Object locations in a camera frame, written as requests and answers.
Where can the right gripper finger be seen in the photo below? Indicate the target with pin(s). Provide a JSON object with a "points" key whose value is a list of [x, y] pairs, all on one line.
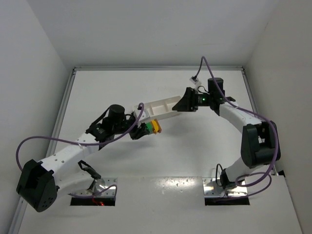
{"points": [[189, 95], [183, 105]]}

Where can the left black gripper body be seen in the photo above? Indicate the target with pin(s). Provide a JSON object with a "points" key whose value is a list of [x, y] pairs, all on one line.
{"points": [[136, 133]]}

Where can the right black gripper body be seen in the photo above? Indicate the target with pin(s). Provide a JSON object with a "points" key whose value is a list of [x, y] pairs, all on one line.
{"points": [[190, 100]]}

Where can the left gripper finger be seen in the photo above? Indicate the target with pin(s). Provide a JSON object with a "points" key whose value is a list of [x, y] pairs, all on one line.
{"points": [[135, 135], [142, 129]]}

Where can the green lego brick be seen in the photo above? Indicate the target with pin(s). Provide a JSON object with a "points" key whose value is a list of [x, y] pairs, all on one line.
{"points": [[150, 128]]}

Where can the yellow curved lego brick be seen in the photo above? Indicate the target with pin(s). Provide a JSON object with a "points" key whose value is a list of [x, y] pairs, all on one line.
{"points": [[155, 126]]}

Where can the brown lego plate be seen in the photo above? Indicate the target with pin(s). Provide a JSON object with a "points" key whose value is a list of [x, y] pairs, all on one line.
{"points": [[159, 129]]}

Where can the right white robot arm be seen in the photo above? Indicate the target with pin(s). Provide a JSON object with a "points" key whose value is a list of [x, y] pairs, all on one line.
{"points": [[259, 144]]}

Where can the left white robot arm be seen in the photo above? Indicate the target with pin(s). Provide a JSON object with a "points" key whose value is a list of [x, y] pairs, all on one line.
{"points": [[40, 182]]}

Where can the white three-compartment tray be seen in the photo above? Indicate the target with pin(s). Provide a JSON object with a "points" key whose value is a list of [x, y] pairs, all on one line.
{"points": [[162, 109]]}

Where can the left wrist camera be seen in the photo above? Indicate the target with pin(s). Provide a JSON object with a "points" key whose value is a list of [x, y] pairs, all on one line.
{"points": [[141, 112]]}

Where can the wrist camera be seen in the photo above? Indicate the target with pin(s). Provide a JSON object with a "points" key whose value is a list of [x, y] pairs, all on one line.
{"points": [[141, 112], [195, 81]]}

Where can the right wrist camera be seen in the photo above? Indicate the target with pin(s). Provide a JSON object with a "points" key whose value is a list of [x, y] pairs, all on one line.
{"points": [[195, 81]]}

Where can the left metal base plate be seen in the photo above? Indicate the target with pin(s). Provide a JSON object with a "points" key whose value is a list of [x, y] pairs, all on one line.
{"points": [[103, 188]]}

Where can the metal base plate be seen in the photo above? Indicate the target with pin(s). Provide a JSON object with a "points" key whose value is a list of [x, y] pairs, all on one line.
{"points": [[103, 188], [212, 190]]}

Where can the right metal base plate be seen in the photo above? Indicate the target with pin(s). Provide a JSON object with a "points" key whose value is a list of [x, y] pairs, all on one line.
{"points": [[212, 190]]}

